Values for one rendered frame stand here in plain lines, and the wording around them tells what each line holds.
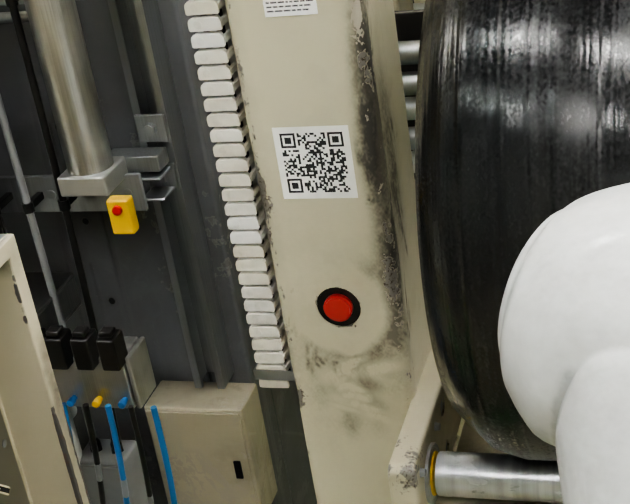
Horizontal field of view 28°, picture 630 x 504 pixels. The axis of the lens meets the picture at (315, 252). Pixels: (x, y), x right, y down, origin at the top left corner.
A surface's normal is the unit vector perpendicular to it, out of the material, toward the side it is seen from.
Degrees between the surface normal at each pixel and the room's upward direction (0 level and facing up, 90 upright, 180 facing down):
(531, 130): 58
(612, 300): 53
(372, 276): 90
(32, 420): 90
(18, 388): 90
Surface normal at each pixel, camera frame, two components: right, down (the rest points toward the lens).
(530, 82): -0.30, -0.19
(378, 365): -0.27, 0.47
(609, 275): -0.59, -0.33
